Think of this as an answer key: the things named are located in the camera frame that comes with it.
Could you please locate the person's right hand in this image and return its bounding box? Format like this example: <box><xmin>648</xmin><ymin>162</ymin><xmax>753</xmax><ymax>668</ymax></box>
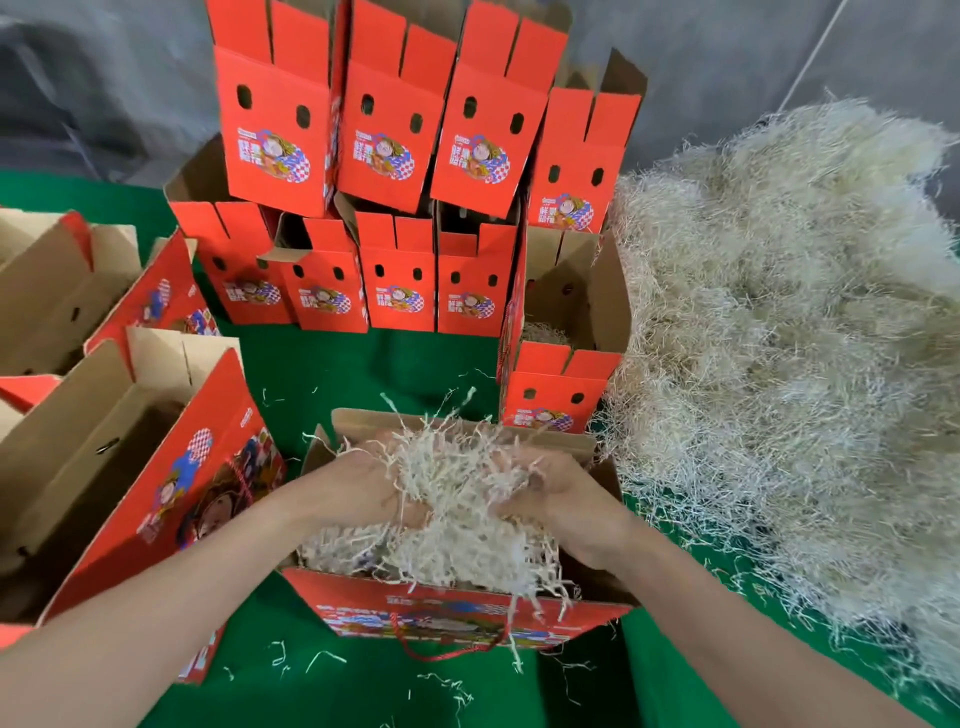
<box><xmin>492</xmin><ymin>445</ymin><xmax>650</xmax><ymax>572</ymax></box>

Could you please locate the person's left hand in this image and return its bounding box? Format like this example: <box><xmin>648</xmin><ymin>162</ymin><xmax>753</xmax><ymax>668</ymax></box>
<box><xmin>292</xmin><ymin>442</ymin><xmax>432</xmax><ymax>536</ymax></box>

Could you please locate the red cardboard box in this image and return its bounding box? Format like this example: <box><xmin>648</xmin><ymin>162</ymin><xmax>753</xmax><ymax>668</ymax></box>
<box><xmin>256</xmin><ymin>210</ymin><xmax>371</xmax><ymax>336</ymax></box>
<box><xmin>352</xmin><ymin>202</ymin><xmax>440</xmax><ymax>335</ymax></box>
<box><xmin>430</xmin><ymin>0</ymin><xmax>575</xmax><ymax>222</ymax></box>
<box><xmin>205</xmin><ymin>0</ymin><xmax>350</xmax><ymax>221</ymax></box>
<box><xmin>336</xmin><ymin>0</ymin><xmax>468</xmax><ymax>216</ymax></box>
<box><xmin>162</xmin><ymin>135</ymin><xmax>297</xmax><ymax>329</ymax></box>
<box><xmin>522</xmin><ymin>48</ymin><xmax>650</xmax><ymax>237</ymax></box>
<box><xmin>435</xmin><ymin>202</ymin><xmax>521</xmax><ymax>339</ymax></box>
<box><xmin>496</xmin><ymin>225</ymin><xmax>635</xmax><ymax>437</ymax></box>
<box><xmin>277</xmin><ymin>406</ymin><xmax>639</xmax><ymax>662</ymax></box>

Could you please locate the group of red boxes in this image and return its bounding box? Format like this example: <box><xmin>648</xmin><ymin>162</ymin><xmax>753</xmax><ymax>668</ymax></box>
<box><xmin>0</xmin><ymin>207</ymin><xmax>288</xmax><ymax>686</ymax></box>

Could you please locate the pile of wood wool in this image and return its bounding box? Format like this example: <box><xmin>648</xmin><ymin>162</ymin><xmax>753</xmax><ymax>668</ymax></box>
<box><xmin>597</xmin><ymin>97</ymin><xmax>960</xmax><ymax>692</ymax></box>

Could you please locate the person's left forearm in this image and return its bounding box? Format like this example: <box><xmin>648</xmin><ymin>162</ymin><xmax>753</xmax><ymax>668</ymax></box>
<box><xmin>0</xmin><ymin>472</ymin><xmax>339</xmax><ymax>728</ymax></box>

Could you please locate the person's right forearm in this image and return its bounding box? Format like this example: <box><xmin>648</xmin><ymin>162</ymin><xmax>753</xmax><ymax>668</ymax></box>
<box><xmin>607</xmin><ymin>522</ymin><xmax>932</xmax><ymax>728</ymax></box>

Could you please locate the white pole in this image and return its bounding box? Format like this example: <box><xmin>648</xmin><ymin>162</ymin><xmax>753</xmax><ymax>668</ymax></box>
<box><xmin>777</xmin><ymin>0</ymin><xmax>851</xmax><ymax>111</ymax></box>

